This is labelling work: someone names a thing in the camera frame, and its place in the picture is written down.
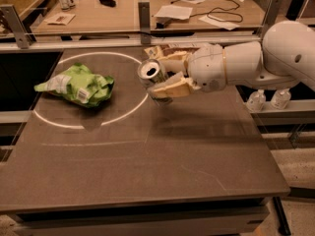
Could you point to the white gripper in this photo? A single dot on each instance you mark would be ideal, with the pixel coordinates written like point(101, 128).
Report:
point(206, 67)

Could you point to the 7up soda can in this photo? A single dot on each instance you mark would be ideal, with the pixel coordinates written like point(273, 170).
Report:
point(151, 73)

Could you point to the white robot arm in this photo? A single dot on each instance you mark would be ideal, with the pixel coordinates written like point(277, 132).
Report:
point(284, 58)

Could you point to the brown yellow snack bag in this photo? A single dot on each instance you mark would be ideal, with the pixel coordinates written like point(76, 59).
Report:
point(170, 51)

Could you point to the white paper sheet centre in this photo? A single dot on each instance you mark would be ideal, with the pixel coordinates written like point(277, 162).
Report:
point(174, 12)

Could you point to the white paper sheet right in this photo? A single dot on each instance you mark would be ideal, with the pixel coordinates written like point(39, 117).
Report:
point(214, 21)

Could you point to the clear plastic bottle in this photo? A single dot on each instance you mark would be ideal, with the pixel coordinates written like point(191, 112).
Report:
point(281, 98)
point(256, 100)

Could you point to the green chip bag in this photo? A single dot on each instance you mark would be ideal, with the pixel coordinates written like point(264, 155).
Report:
point(79, 85)

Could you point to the black computer mouse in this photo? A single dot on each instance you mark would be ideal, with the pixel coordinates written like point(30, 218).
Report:
point(108, 3)

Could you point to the small paper card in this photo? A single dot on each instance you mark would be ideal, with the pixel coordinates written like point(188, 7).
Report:
point(62, 19)

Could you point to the middle metal bracket post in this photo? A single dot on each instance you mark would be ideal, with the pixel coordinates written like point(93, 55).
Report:
point(144, 21)

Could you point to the metal bracket post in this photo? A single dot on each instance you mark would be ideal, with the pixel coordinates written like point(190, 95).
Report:
point(23, 40)
point(144, 21)
point(270, 16)

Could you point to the right metal bracket post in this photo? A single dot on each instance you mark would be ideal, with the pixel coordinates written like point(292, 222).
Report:
point(270, 16)

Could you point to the left metal bracket post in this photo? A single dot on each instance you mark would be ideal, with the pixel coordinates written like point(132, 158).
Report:
point(23, 40)

